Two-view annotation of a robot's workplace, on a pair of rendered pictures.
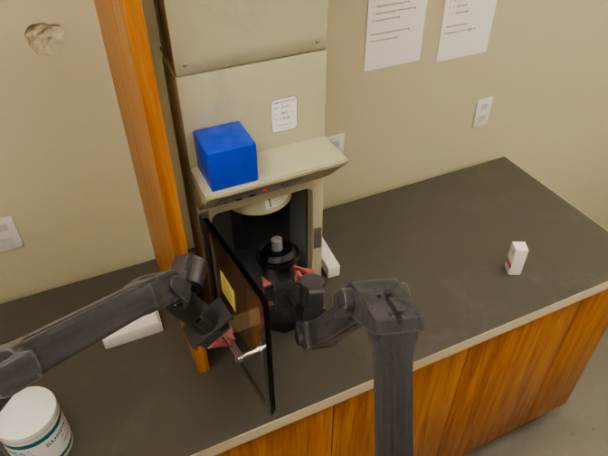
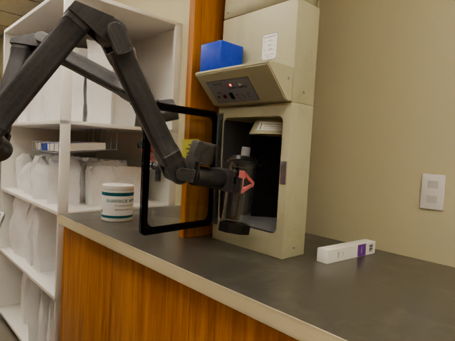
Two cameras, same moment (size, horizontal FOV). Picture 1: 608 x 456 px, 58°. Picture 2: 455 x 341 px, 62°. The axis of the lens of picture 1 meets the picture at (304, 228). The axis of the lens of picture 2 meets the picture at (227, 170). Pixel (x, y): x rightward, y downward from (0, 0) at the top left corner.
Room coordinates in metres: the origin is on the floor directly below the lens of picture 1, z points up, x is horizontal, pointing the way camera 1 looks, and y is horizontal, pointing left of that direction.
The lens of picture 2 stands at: (0.59, -1.06, 1.26)
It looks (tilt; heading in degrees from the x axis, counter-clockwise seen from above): 3 degrees down; 72
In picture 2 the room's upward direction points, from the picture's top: 3 degrees clockwise
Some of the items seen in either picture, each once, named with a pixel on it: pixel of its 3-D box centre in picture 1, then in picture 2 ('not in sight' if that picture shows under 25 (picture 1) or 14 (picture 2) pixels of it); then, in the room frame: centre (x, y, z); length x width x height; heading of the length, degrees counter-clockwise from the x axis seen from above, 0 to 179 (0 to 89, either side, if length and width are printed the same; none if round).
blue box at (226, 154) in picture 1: (225, 156); (221, 59); (0.95, 0.16, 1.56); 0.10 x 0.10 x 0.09; 25
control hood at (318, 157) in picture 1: (270, 182); (240, 86); (0.99, 0.07, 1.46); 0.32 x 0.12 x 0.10; 115
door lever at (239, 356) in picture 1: (240, 344); not in sight; (0.76, 0.14, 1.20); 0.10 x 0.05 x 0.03; 30
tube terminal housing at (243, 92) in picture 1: (246, 188); (275, 133); (1.16, 0.15, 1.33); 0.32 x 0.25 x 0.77; 115
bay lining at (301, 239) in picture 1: (250, 228); (272, 171); (1.16, 0.15, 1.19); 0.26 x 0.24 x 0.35; 115
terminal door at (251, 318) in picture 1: (238, 318); (181, 168); (0.83, 0.15, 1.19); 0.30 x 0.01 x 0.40; 30
